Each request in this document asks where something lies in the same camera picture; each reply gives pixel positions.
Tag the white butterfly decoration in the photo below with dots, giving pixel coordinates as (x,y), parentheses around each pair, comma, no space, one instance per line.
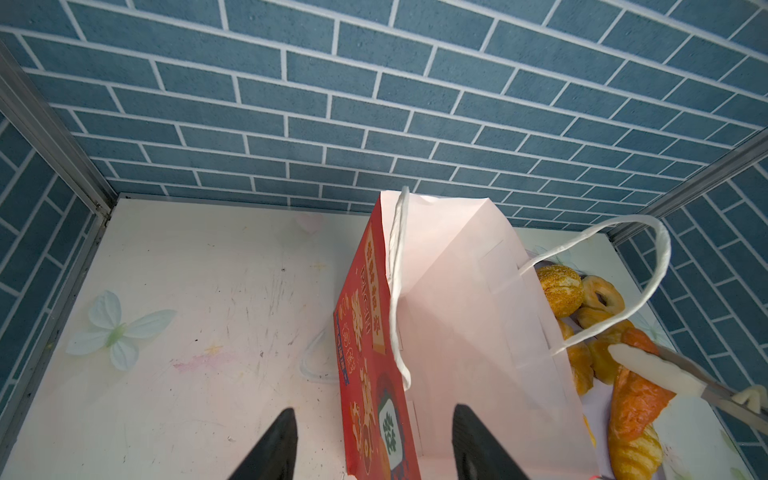
(107,331)

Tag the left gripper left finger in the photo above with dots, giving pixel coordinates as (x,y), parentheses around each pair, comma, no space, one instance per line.
(274,455)

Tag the lavender plastic tray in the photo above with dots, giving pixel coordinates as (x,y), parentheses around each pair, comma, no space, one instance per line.
(687,441)

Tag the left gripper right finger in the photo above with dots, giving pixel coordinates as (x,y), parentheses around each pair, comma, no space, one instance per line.
(477,453)

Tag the red white paper bag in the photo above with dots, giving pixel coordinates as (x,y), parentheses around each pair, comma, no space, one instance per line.
(442,307)

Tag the braided wreath bread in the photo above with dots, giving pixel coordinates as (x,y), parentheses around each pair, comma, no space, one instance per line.
(591,358)

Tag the red-brown croissant bread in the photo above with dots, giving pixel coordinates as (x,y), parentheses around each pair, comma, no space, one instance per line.
(636,402)

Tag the long seeded bread loaf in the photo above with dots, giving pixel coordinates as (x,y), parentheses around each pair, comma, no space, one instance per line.
(563,289)

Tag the striped yellow croissant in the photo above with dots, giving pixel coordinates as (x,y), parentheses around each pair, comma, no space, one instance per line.
(638,459)

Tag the ring donut bread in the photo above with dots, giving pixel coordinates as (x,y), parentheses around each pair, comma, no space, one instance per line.
(601,295)

